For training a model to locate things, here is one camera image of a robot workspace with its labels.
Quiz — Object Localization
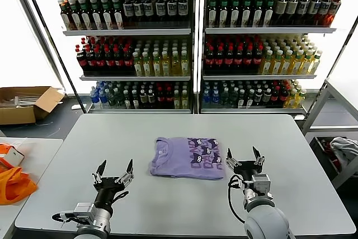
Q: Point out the red drink bottle white cap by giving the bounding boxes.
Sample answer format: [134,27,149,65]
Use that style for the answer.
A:
[326,0,342,26]

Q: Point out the grey metal shelving unit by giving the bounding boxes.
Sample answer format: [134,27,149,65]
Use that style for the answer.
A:
[41,0,196,114]
[197,0,338,114]

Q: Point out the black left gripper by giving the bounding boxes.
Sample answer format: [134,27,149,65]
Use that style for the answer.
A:
[92,159,134,209]

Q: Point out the black plastic crate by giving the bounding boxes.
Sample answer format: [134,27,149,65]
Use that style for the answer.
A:
[309,135,358,181]

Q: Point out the dark drink bottle beige label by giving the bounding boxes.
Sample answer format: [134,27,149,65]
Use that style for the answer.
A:
[285,0,299,27]
[274,0,289,27]

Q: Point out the small white carton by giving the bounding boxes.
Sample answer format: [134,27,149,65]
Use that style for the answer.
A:
[4,149,25,166]

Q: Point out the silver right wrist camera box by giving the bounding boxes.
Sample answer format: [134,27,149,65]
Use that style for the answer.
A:
[251,174,271,198]

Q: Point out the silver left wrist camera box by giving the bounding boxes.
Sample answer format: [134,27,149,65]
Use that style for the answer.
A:
[73,202,97,223]

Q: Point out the white metal rack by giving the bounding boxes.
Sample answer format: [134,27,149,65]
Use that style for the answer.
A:
[302,78,358,189]

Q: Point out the white packing strips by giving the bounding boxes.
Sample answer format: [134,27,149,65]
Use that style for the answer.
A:
[0,95,40,109]

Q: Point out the open brown cardboard box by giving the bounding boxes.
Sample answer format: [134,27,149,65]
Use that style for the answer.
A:
[0,86,65,125]

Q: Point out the orange fabric bag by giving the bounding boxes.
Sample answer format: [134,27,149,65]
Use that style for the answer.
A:
[0,167,39,205]

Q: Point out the red cloth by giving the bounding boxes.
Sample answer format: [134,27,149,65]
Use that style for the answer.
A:
[321,138,342,172]

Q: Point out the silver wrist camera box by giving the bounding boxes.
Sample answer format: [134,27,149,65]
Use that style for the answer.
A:
[73,202,97,223]
[251,174,271,198]

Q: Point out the dark drink bottle navy label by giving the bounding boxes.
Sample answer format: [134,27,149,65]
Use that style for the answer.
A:
[296,0,310,26]
[133,0,144,29]
[143,0,155,29]
[307,0,321,26]
[155,0,167,29]
[122,0,134,29]
[317,0,332,26]
[166,0,178,29]
[177,0,189,29]

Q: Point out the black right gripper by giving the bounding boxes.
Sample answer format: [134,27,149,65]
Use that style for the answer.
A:
[225,146,265,181]

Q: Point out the clear plastic bag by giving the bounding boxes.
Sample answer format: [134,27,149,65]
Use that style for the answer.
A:
[0,137,29,150]

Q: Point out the cola bottle red cap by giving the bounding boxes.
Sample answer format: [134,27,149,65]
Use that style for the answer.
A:
[205,46,216,73]
[224,46,235,73]
[214,46,225,73]
[252,45,263,73]
[270,86,280,108]
[84,47,96,73]
[156,87,165,109]
[233,46,244,73]
[93,48,106,73]
[123,48,134,73]
[103,48,115,73]
[164,87,173,109]
[75,48,88,73]
[279,85,289,104]
[243,46,254,73]
[113,48,124,73]

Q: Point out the grey white cloth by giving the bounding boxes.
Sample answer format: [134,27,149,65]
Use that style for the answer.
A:
[329,137,358,172]

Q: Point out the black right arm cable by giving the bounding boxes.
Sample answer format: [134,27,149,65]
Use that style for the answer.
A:
[228,174,248,224]

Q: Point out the purple printed t-shirt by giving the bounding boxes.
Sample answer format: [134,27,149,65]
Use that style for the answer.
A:
[147,137,226,181]

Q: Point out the grey diagonal frame beam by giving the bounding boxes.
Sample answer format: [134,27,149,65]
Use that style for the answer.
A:
[4,0,67,95]

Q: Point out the black diagonal frame bar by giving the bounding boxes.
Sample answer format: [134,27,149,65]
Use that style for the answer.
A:
[18,0,87,114]

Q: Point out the orange packet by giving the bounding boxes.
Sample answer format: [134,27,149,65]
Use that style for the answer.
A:
[0,143,13,159]

